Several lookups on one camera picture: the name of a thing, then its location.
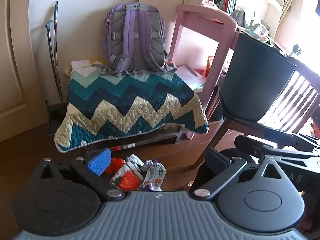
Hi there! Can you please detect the wooden slatted chair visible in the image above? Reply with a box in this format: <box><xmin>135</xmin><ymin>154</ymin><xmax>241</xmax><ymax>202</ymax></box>
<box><xmin>192</xmin><ymin>59</ymin><xmax>320</xmax><ymax>169</ymax></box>

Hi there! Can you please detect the colourful printed snack wrapper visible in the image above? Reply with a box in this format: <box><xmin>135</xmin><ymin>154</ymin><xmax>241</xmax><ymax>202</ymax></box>
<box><xmin>141</xmin><ymin>160</ymin><xmax>167</xmax><ymax>192</ymax></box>

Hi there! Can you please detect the metal frame bar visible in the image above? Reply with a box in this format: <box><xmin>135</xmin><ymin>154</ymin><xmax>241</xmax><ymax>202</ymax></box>
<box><xmin>107</xmin><ymin>130</ymin><xmax>187</xmax><ymax>153</ymax></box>

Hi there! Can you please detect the white notepad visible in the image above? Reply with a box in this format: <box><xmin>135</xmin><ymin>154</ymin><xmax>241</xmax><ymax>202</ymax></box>
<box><xmin>176</xmin><ymin>64</ymin><xmax>207</xmax><ymax>91</ymax></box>

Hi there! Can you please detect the black long-handled dustpan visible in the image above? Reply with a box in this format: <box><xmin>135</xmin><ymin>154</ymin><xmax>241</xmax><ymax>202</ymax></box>
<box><xmin>45</xmin><ymin>1</ymin><xmax>68</xmax><ymax>137</ymax></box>

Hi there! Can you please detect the silver white wrapper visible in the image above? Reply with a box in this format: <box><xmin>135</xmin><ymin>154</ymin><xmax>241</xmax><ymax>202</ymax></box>
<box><xmin>124</xmin><ymin>154</ymin><xmax>146</xmax><ymax>172</ymax></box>

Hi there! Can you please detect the purple grey backpack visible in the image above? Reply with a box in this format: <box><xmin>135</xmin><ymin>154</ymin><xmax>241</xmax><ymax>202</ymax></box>
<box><xmin>102</xmin><ymin>0</ymin><xmax>178</xmax><ymax>77</ymax></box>

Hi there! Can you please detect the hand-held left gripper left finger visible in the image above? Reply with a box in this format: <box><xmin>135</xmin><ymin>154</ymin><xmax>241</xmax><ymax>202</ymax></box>
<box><xmin>35</xmin><ymin>148</ymin><xmax>125</xmax><ymax>202</ymax></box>

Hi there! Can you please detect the dark plastic bin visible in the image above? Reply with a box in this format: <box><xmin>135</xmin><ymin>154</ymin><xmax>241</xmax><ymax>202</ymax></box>
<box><xmin>220</xmin><ymin>31</ymin><xmax>297</xmax><ymax>122</ymax></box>

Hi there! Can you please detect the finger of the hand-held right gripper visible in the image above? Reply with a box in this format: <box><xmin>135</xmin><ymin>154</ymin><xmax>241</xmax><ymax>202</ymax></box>
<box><xmin>274</xmin><ymin>154</ymin><xmax>320</xmax><ymax>168</ymax></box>
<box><xmin>234</xmin><ymin>132</ymin><xmax>320</xmax><ymax>156</ymax></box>

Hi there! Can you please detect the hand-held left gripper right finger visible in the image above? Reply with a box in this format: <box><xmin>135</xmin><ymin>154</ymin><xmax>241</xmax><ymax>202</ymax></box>
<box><xmin>189</xmin><ymin>147</ymin><xmax>285</xmax><ymax>201</ymax></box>

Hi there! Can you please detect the teal zigzag quilt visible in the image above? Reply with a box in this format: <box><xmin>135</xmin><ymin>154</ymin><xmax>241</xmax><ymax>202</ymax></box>
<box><xmin>54</xmin><ymin>65</ymin><xmax>209</xmax><ymax>153</ymax></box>

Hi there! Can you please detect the pink desk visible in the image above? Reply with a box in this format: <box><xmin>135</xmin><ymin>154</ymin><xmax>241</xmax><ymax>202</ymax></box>
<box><xmin>167</xmin><ymin>4</ymin><xmax>288</xmax><ymax>140</ymax></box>

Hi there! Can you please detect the cream door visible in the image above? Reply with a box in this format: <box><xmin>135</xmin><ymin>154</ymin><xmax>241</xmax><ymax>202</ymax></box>
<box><xmin>0</xmin><ymin>0</ymin><xmax>48</xmax><ymax>143</ymax></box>

